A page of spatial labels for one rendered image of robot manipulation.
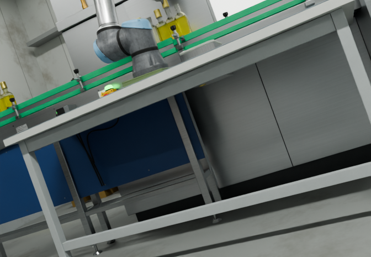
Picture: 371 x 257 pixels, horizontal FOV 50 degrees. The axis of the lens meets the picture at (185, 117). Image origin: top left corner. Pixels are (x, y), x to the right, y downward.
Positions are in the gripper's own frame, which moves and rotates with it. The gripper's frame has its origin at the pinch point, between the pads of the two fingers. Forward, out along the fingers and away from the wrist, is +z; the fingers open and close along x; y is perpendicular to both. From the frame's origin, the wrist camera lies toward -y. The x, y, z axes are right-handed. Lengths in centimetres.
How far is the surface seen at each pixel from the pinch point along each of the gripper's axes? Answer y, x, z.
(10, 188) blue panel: 126, 11, 67
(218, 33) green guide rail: -22.2, 4.8, 28.3
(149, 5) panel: 12.1, -12.0, -5.2
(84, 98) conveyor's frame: 57, 15, 34
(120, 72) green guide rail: 32.4, 13.3, 28.6
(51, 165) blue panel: 94, 12, 62
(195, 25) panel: -9.6, -11.6, 16.0
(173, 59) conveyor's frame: 1.8, 15.6, 33.3
